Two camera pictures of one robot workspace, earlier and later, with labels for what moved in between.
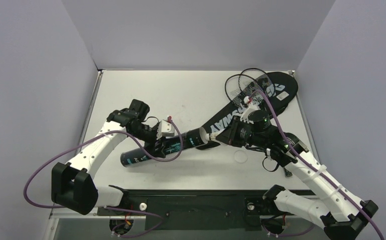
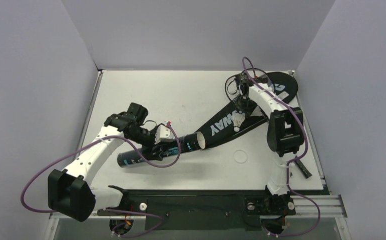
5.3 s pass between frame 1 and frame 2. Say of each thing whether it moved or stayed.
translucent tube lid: stayed
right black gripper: moved
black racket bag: stayed
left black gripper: stayed
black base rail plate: stayed
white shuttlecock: moved
